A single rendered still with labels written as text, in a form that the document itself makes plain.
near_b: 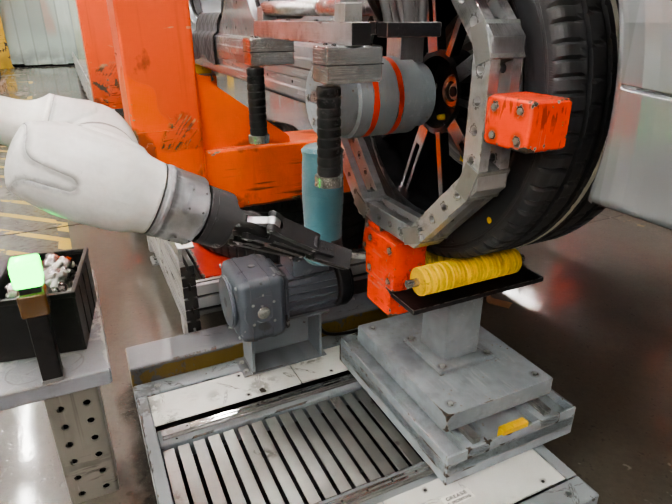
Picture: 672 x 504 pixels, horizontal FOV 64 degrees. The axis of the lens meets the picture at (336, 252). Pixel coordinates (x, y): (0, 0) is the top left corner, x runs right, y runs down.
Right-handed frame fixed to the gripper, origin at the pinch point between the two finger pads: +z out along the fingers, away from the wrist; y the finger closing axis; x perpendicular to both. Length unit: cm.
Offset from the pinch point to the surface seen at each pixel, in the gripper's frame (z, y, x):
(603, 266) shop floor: 177, -55, 50
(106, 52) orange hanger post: -15, -219, 141
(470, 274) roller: 38.3, -6.9, 7.2
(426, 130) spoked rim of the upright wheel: 25.8, -9.9, 35.0
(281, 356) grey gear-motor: 37, -74, -10
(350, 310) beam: 58, -73, 8
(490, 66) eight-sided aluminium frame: 9.9, 19.4, 27.5
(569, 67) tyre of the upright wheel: 18.6, 26.0, 28.6
